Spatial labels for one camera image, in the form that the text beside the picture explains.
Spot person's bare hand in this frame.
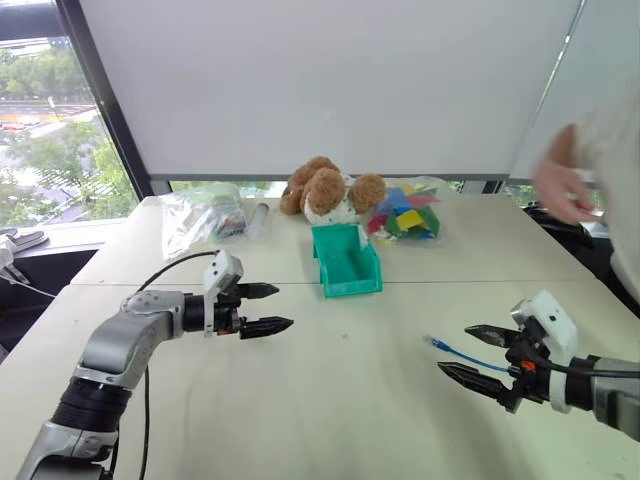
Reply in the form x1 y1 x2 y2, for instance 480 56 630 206
533 123 597 225

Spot white roller blind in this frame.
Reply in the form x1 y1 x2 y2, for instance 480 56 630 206
78 0 587 182

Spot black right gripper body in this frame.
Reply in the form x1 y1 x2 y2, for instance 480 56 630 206
499 319 552 414

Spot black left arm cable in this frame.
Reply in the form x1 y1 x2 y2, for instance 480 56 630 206
135 250 222 480

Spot green plastic bin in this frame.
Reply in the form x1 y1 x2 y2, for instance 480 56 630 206
310 223 386 300

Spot bag of colourful pieces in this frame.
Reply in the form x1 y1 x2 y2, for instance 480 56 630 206
366 176 445 247

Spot blue cable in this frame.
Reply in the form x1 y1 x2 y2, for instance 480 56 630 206
424 335 512 374

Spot black window frame post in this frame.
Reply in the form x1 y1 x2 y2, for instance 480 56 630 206
49 0 174 206

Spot brown teddy bear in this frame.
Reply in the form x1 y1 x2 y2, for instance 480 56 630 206
278 155 388 227

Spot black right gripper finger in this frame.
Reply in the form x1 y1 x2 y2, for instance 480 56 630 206
464 323 522 349
436 361 517 407

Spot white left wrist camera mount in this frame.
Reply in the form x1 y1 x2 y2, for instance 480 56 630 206
201 249 246 339

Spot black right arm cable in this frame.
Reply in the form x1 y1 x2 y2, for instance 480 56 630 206
533 358 640 377

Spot clear plastic bag with items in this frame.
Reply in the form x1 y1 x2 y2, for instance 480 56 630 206
156 181 250 260

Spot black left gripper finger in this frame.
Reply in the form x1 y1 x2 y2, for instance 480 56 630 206
239 282 281 302
239 315 295 342

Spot grey plastic tube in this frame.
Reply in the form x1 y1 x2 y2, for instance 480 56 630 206
247 200 272 242

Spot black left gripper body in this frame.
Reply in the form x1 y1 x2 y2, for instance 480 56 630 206
213 280 250 339

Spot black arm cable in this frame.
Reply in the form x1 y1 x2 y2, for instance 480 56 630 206
135 250 222 480
533 358 640 377

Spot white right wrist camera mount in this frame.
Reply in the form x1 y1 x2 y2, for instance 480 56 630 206
509 290 580 414

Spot white and black items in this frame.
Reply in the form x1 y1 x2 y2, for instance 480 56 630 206
0 227 51 261

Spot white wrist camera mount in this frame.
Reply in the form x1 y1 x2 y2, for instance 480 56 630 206
509 290 580 414
201 249 246 339

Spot black side desk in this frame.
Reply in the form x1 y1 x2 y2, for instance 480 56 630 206
0 243 104 359

